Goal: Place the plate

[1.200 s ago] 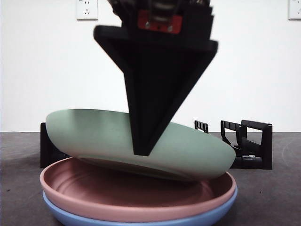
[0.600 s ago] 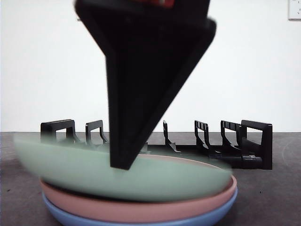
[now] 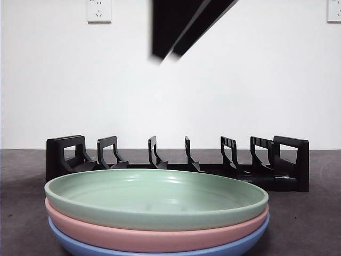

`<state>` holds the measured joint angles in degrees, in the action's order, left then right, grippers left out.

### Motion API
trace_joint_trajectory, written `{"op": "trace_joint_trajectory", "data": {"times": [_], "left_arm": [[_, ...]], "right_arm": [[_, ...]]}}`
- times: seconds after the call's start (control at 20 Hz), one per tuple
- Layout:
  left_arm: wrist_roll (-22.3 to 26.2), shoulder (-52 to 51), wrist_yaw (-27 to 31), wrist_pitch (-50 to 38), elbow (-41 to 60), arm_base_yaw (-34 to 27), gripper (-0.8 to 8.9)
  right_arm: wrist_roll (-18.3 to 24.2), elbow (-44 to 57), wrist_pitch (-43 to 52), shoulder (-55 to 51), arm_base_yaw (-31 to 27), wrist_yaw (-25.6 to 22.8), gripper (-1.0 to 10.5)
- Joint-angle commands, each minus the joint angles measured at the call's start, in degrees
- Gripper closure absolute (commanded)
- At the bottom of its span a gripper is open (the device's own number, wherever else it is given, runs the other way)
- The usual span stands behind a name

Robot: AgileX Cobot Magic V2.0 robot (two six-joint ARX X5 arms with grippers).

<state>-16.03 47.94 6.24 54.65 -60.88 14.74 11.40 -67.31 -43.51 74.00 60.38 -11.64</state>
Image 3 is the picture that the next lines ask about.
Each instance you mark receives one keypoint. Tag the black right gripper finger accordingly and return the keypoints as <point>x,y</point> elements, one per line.
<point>202,24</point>
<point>170,24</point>

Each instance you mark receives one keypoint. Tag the green plate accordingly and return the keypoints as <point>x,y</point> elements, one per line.
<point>149,194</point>

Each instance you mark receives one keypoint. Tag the pink plate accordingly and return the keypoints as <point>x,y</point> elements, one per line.
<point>106,236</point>

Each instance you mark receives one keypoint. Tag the blue plate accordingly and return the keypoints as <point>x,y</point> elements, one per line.
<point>69,245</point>

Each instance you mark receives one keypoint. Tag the black plate rack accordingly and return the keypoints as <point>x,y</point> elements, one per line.
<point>301,165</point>

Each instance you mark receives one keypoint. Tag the white wall socket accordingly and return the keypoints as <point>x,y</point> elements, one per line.
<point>334,10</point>
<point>99,12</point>

